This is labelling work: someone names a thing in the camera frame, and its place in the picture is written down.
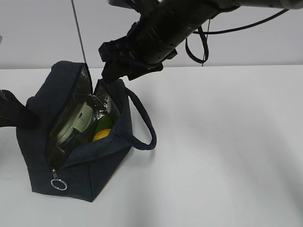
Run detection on green lid glass container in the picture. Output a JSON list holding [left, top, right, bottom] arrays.
[[56, 102, 94, 154]]

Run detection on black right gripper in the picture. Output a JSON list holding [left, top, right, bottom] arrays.
[[98, 21, 178, 83]]

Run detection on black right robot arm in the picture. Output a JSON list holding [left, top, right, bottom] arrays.
[[98, 0, 303, 83]]

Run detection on yellow pear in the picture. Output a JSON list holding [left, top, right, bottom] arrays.
[[92, 129, 111, 141]]

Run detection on navy insulated lunch bag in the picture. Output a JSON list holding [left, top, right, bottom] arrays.
[[16, 61, 157, 202]]

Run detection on green cucumber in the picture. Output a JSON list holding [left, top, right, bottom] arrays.
[[93, 115, 115, 136]]

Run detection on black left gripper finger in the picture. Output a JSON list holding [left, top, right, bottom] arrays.
[[0, 90, 40, 129]]

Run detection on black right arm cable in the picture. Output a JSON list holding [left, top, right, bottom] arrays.
[[185, 9, 292, 67]]

